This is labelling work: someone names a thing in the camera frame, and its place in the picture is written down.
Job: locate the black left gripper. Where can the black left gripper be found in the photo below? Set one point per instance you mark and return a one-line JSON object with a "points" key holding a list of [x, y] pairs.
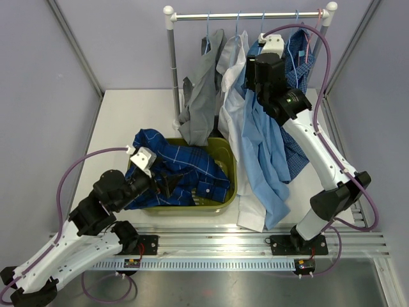
{"points": [[169, 182]]}

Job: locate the dark blue plaid shirt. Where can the dark blue plaid shirt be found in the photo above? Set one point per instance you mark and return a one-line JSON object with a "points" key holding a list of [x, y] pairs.
{"points": [[201, 174]]}

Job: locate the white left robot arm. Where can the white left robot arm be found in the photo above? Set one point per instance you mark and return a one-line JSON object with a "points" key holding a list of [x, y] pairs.
{"points": [[90, 234]]}

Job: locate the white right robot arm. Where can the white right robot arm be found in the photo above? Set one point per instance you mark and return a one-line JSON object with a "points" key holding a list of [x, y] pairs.
{"points": [[342, 184]]}

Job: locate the grey shirt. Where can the grey shirt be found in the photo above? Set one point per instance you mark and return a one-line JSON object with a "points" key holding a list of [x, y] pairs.
{"points": [[200, 90]]}

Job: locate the light blue shirt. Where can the light blue shirt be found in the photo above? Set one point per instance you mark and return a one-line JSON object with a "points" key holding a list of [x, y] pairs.
{"points": [[267, 170]]}

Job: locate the white shirt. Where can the white shirt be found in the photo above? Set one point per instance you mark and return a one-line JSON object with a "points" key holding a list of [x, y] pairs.
{"points": [[231, 65]]}

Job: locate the blue small-check shirt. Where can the blue small-check shirt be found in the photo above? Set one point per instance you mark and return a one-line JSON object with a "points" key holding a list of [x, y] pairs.
{"points": [[297, 73]]}

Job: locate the pink hanger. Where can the pink hanger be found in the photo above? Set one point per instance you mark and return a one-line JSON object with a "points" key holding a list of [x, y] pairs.
{"points": [[311, 35]]}

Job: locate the olive green plastic basket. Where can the olive green plastic basket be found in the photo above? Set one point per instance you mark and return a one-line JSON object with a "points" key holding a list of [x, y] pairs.
{"points": [[219, 149]]}

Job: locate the metal clothes rack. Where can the metal clothes rack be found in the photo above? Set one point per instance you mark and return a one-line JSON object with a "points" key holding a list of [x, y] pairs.
{"points": [[325, 15]]}

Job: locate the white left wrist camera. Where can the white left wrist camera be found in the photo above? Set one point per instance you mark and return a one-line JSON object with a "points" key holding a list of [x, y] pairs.
{"points": [[142, 158]]}

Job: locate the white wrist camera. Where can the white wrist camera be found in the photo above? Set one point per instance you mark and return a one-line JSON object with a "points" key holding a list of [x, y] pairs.
{"points": [[142, 158], [271, 44]]}

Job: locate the aluminium mounting rail frame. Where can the aluminium mounting rail frame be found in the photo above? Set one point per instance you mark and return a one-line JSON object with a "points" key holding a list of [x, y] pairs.
{"points": [[220, 237]]}

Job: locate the white slotted cable duct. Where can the white slotted cable duct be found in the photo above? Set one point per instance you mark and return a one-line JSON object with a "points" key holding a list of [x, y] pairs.
{"points": [[191, 264]]}

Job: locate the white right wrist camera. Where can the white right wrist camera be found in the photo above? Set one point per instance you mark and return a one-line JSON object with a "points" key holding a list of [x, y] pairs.
{"points": [[271, 44]]}

